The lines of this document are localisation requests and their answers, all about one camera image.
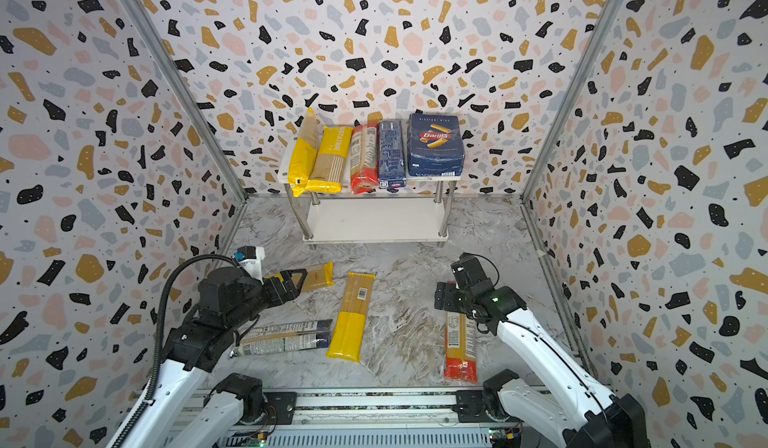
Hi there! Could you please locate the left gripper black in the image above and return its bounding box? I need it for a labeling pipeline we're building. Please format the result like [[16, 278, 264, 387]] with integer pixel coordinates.
[[228, 266, 307, 331]]

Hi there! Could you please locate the red-end spaghetti bag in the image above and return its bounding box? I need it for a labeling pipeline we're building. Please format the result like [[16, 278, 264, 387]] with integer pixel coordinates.
[[348, 123, 379, 194], [444, 312, 478, 383]]

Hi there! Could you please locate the yellow spaghetti bag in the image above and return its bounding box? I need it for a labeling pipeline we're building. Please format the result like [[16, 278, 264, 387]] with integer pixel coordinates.
[[306, 126, 354, 194], [288, 108, 319, 198], [270, 262, 334, 293], [326, 271, 376, 363]]

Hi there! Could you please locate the blue Barilla spaghetti box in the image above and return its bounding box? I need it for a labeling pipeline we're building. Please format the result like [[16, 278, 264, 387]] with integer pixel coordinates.
[[378, 120, 406, 190]]

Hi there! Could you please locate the blue Barilla penne box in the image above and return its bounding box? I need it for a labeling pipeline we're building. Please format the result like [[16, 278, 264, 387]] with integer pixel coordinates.
[[407, 113, 465, 177]]

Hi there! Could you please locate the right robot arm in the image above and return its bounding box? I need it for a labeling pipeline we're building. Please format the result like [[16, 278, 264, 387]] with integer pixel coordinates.
[[434, 253, 648, 447]]

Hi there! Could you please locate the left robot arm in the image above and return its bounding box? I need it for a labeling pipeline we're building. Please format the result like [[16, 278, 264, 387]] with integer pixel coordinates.
[[108, 263, 308, 447]]

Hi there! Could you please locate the white two-tier shelf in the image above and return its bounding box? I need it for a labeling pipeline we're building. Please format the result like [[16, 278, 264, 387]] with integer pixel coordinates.
[[277, 139, 460, 245]]

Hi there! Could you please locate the clear blue-end spaghetti bag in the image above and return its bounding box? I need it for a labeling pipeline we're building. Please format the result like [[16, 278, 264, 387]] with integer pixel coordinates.
[[230, 319, 333, 357]]

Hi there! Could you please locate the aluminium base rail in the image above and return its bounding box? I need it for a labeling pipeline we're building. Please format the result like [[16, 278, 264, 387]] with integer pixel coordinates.
[[113, 384, 637, 448]]

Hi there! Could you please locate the black corrugated cable left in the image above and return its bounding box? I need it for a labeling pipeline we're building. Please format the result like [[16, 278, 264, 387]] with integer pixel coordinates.
[[110, 253, 238, 448]]

